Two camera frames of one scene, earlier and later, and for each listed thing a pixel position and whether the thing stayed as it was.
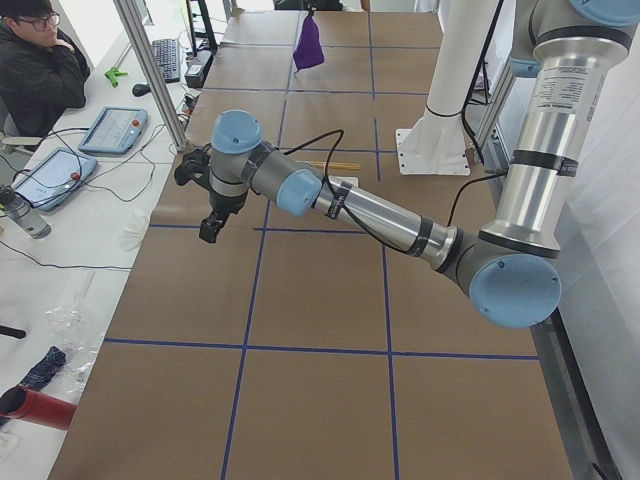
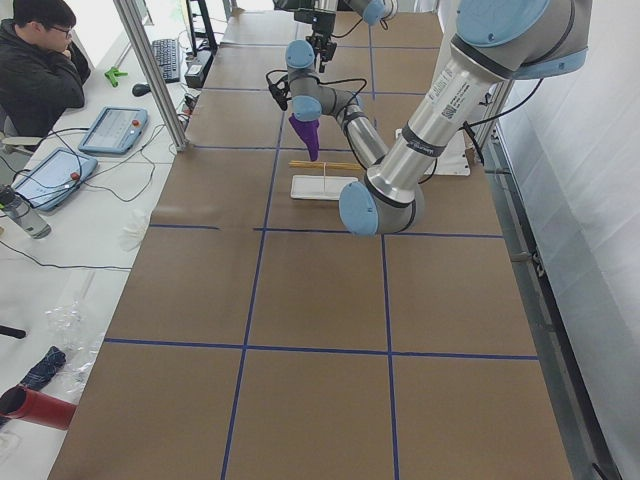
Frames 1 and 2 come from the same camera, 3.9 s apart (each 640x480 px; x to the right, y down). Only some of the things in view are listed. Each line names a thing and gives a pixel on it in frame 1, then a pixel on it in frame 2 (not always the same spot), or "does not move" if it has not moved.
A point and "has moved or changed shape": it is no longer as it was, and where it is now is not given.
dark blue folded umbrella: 39,376 does not move
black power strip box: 198,67 does not move
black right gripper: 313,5 to 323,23
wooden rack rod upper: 331,164 does not move
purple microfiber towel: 308,51 has moved or changed shape
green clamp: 112,73 does not move
